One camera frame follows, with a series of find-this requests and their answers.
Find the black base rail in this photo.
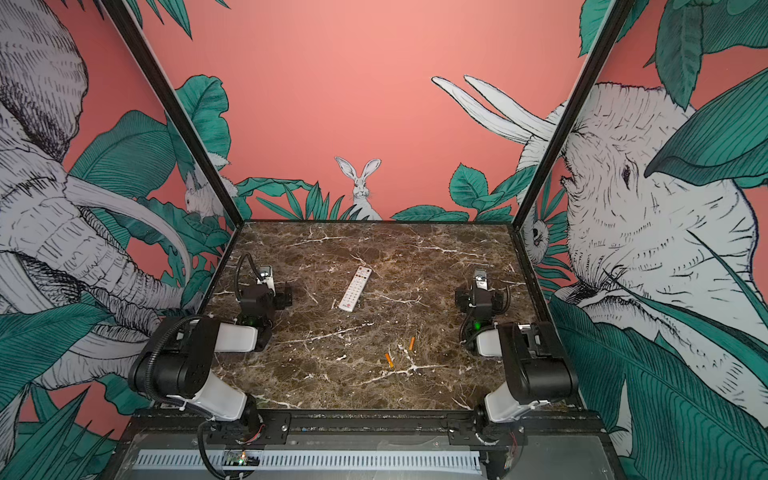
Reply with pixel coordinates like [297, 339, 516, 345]
[128, 407, 607, 448]

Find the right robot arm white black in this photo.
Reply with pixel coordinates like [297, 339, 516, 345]
[455, 282, 578, 446]

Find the left black frame post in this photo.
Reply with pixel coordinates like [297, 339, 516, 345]
[101, 1, 244, 229]

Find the white slotted cable duct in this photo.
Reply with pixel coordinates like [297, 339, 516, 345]
[131, 449, 483, 475]

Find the small green circuit board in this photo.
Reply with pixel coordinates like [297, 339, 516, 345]
[222, 451, 261, 469]

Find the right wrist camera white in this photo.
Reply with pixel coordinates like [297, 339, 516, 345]
[473, 269, 488, 290]

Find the right black frame post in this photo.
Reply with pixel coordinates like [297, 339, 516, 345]
[512, 0, 634, 233]

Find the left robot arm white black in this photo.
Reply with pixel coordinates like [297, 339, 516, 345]
[128, 283, 293, 445]

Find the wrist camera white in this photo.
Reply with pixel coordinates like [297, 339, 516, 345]
[256, 266, 275, 293]
[473, 269, 488, 290]

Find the white remote control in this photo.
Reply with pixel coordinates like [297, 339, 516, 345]
[338, 266, 372, 312]

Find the black frame post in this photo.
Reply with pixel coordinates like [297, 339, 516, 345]
[101, 1, 244, 229]
[512, 0, 634, 233]

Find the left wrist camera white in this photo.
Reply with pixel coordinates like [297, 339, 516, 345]
[256, 266, 275, 293]

